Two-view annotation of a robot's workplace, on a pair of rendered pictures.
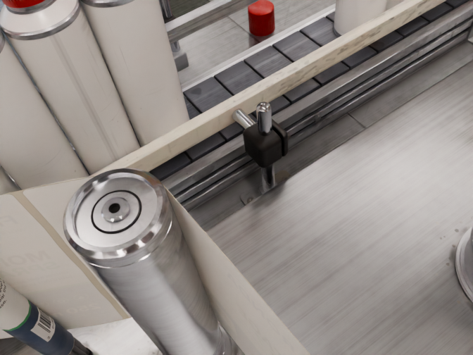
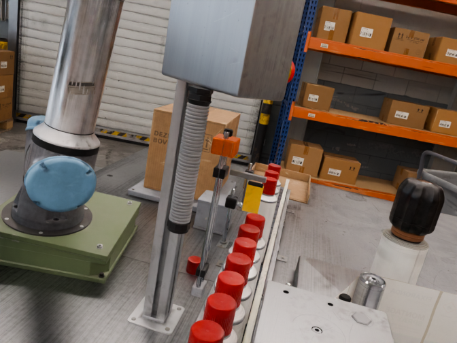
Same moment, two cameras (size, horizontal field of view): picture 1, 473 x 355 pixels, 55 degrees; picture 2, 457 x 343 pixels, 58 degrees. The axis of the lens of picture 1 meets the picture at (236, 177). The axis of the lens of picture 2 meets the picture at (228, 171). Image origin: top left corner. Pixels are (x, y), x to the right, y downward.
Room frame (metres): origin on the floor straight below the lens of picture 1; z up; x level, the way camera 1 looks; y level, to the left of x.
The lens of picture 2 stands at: (-0.03, 0.61, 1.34)
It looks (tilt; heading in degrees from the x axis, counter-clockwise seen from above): 16 degrees down; 306
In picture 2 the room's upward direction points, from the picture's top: 11 degrees clockwise
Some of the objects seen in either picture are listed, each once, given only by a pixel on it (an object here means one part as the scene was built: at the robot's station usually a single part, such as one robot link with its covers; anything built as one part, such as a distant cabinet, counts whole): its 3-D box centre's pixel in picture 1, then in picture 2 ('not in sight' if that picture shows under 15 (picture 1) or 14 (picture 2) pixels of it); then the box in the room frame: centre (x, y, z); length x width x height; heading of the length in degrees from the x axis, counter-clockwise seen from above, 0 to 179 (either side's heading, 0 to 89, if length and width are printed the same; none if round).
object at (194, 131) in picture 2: not in sight; (188, 162); (0.34, 0.20, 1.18); 0.04 x 0.04 x 0.21
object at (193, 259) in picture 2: (261, 17); (194, 265); (0.50, -0.07, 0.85); 0.03 x 0.03 x 0.03
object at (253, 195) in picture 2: not in sight; (252, 197); (0.34, 0.01, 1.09); 0.03 x 0.01 x 0.06; 27
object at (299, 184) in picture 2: not in sight; (279, 181); (0.78, -0.88, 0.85); 0.30 x 0.26 x 0.04; 117
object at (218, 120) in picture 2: not in sight; (194, 148); (0.91, -0.47, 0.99); 0.30 x 0.24 x 0.27; 118
